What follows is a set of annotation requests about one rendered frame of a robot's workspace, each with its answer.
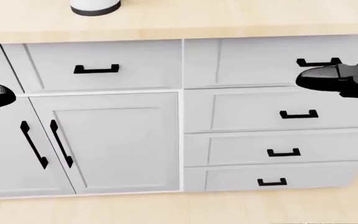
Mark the white electric kettle black base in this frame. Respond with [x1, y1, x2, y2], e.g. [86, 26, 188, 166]
[70, 0, 122, 17]

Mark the black drawer handle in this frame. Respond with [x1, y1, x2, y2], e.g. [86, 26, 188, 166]
[267, 147, 301, 157]
[257, 177, 288, 187]
[279, 109, 319, 119]
[296, 57, 343, 68]
[73, 63, 120, 75]

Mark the grey cabinet door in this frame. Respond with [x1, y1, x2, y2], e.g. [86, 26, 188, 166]
[0, 96, 76, 200]
[29, 91, 180, 195]

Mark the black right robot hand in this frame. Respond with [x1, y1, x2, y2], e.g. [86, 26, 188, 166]
[295, 59, 358, 99]

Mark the wide grey drawer front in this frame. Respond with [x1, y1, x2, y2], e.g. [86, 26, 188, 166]
[183, 34, 358, 90]
[1, 39, 183, 95]

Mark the long black door handle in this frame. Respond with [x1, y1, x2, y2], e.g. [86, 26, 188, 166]
[49, 119, 74, 169]
[19, 119, 49, 170]

